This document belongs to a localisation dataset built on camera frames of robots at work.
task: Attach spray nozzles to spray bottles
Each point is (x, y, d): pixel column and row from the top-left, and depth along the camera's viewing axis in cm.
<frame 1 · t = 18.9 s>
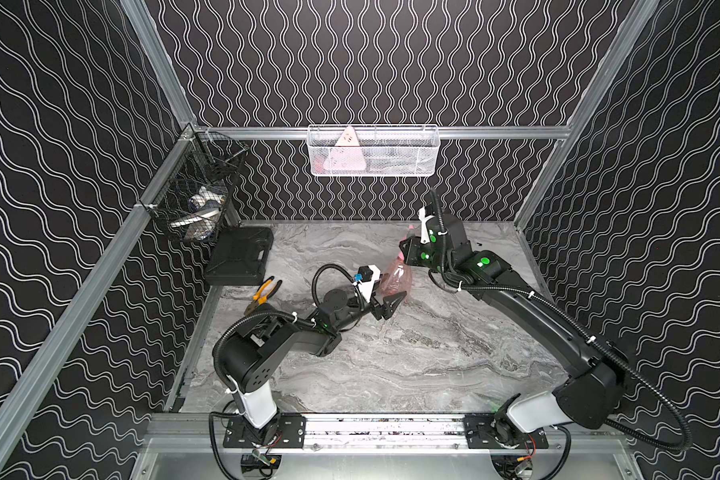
left hand: (396, 280, 79), fingers open
right hand: (402, 243, 77), fingers closed
black plastic tool case: (237, 256, 105), point 6 cm above the table

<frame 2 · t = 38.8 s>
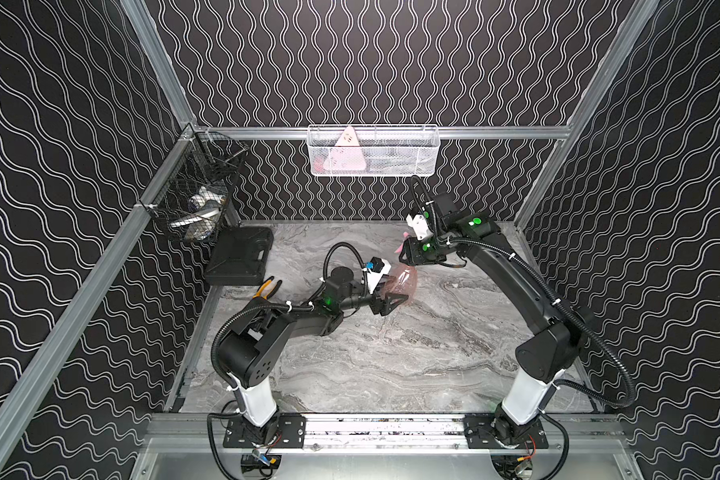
left hand: (400, 283, 82), fingers open
right hand: (406, 255, 81), fingers open
the named things where they were.

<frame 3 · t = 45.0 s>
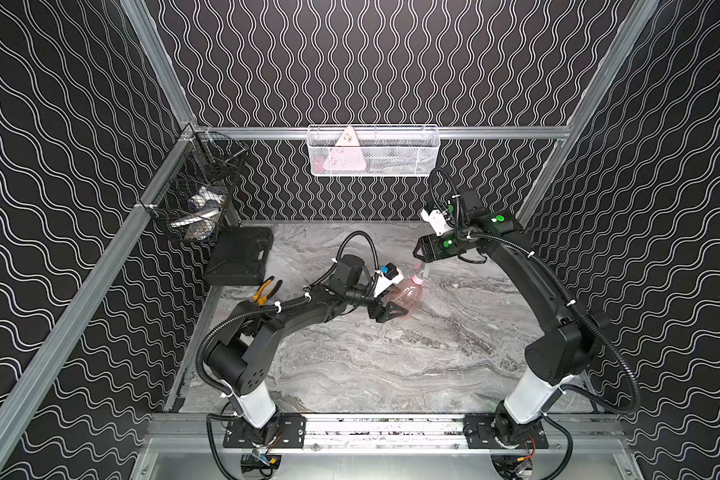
left hand: (401, 295, 82), fingers open
right hand: (427, 247, 82), fingers open
pink grey spray nozzle: (422, 273, 76), point 26 cm above the table
the other named things where they were.

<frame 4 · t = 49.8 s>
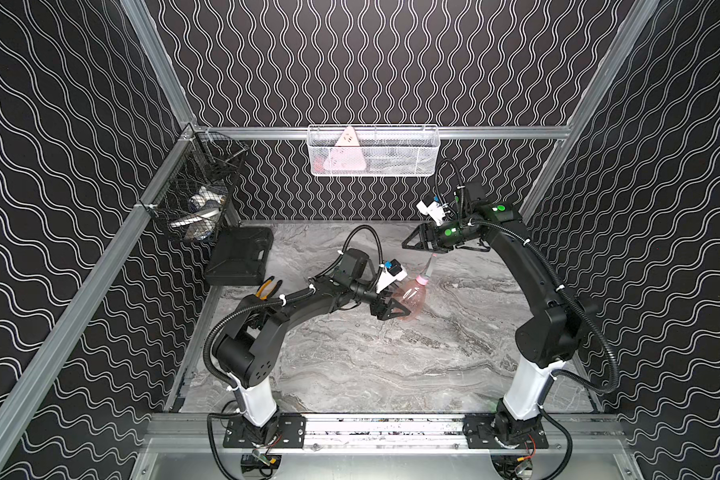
left hand: (404, 296, 81), fingers open
right hand: (411, 245, 80), fingers open
